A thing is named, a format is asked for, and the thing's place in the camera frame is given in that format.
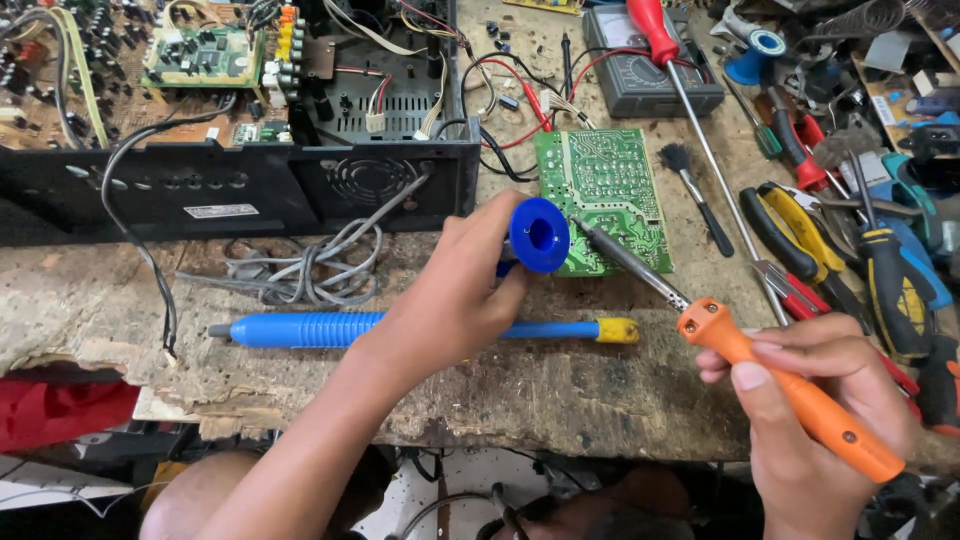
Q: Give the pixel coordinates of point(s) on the blue desoldering pump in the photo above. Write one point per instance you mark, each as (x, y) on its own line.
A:
(300, 328)

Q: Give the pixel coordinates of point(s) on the red and black pliers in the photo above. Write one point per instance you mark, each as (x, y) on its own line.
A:
(799, 154)

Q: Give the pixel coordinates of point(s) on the black amplifier chassis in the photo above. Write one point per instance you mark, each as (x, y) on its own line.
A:
(262, 195)

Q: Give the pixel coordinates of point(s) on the orange and black tool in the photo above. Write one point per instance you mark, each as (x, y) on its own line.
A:
(941, 390)

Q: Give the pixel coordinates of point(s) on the black multimeter probe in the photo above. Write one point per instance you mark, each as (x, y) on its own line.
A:
(566, 52)

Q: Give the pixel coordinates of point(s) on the brown main circuit board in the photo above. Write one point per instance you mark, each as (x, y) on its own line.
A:
(45, 90)

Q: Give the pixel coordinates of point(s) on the small green circuit board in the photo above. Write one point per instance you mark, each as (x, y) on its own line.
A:
(202, 58)

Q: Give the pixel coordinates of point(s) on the black bristle brush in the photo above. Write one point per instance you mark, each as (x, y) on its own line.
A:
(679, 161)

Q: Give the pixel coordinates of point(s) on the yellow and black pliers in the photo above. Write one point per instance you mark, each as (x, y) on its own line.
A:
(795, 232)

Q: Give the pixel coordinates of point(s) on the person's right hand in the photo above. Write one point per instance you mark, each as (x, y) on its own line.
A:
(817, 480)

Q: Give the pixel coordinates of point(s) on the metal coil spring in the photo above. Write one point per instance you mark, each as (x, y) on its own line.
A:
(862, 16)

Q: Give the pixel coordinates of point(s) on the blue and white solder spool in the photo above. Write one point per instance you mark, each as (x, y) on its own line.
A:
(754, 60)

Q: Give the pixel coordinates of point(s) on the grey analog multimeter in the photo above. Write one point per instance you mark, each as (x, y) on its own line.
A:
(645, 86)

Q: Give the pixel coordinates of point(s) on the yellow and black screwdriver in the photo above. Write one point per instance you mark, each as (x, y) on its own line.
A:
(896, 292)

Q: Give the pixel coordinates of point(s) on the red multimeter probe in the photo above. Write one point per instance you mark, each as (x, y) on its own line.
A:
(536, 105)

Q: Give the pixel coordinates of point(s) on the person's left hand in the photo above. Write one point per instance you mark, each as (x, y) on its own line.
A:
(442, 300)

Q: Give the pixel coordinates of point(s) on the person's knee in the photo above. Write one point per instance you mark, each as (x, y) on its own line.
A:
(195, 495)

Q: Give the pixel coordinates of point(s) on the orange soldering iron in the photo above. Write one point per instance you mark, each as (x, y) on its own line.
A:
(724, 341)

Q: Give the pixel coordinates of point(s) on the red cloth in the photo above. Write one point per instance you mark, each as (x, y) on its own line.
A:
(60, 412)

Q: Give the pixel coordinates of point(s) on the small blue capacitor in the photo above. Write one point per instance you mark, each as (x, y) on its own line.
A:
(508, 102)

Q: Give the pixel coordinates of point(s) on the heap of tools and parts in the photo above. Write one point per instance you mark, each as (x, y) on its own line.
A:
(885, 82)

